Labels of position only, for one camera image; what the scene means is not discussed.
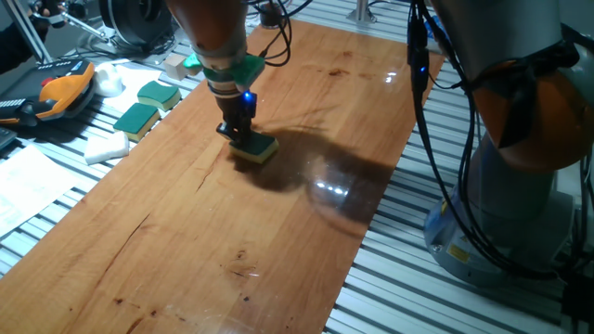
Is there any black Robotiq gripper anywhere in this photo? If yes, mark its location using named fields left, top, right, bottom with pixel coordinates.
left=215, top=91, right=257, bottom=143

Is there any thin metal rod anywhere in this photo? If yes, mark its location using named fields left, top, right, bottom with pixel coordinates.
left=58, top=9, right=112, bottom=44

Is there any wavy green yellow sponge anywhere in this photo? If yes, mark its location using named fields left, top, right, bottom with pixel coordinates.
left=136, top=80, right=183, bottom=112

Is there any person hand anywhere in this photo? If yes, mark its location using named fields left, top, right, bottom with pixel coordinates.
left=28, top=0, right=66, bottom=27

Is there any small wooden cube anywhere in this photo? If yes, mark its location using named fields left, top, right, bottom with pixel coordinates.
left=162, top=53, right=189, bottom=83

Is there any glossy wooden board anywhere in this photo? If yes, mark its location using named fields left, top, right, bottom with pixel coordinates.
left=0, top=18, right=446, bottom=334

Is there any glass cup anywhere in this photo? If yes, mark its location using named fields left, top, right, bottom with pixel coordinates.
left=258, top=0, right=285, bottom=29

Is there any white paper sheet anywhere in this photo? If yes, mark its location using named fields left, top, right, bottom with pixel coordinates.
left=0, top=144, right=78, bottom=238
left=95, top=62, right=164, bottom=115

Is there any white foam block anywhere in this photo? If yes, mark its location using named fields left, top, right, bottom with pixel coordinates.
left=84, top=131, right=131, bottom=166

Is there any small white cup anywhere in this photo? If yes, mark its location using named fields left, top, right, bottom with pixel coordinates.
left=94, top=62, right=124, bottom=98

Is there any black round spool device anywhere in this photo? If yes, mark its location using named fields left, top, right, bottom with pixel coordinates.
left=97, top=0, right=174, bottom=47

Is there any orange black teach pendant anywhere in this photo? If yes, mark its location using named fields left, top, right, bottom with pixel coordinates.
left=0, top=58, right=98, bottom=127

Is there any blue tissue packet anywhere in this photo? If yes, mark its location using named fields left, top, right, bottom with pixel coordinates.
left=420, top=16, right=446, bottom=55

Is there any black computer keyboard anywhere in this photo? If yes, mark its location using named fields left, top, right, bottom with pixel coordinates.
left=0, top=127, right=19, bottom=152

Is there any person in dark clothes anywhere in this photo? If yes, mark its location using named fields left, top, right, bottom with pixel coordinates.
left=0, top=8, right=47, bottom=75

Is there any aluminium frame bar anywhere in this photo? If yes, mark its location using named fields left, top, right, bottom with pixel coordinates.
left=346, top=0, right=378, bottom=24
left=3, top=0, right=53, bottom=65

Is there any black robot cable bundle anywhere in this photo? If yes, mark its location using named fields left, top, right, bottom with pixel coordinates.
left=245, top=0, right=594, bottom=284

